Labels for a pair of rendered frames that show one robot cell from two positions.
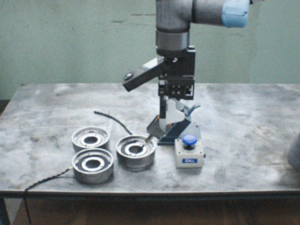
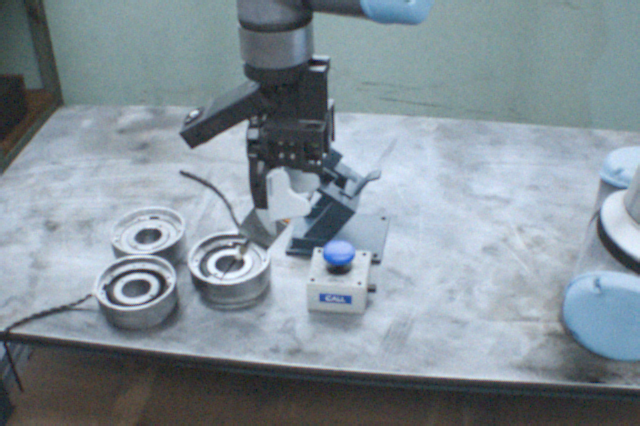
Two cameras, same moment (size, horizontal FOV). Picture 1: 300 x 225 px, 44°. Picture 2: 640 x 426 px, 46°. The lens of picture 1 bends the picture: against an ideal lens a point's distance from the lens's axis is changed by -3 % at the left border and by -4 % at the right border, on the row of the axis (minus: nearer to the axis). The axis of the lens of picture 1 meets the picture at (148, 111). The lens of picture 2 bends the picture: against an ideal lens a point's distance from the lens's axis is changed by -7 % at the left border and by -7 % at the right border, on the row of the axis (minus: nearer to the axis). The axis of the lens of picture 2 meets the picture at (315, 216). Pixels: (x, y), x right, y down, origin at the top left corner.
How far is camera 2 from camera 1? 0.23 m
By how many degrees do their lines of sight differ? 10
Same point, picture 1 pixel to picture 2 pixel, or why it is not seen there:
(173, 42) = (267, 52)
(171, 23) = (261, 12)
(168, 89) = (272, 148)
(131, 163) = (213, 293)
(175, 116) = (290, 204)
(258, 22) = not seen: outside the picture
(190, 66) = (314, 101)
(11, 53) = (95, 28)
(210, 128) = (413, 225)
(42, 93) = (94, 125)
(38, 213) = (64, 368)
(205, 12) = not seen: outside the picture
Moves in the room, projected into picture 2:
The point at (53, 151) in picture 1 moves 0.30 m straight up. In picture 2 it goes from (78, 253) to (32, 58)
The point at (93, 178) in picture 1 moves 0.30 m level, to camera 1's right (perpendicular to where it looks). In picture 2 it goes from (130, 320) to (379, 344)
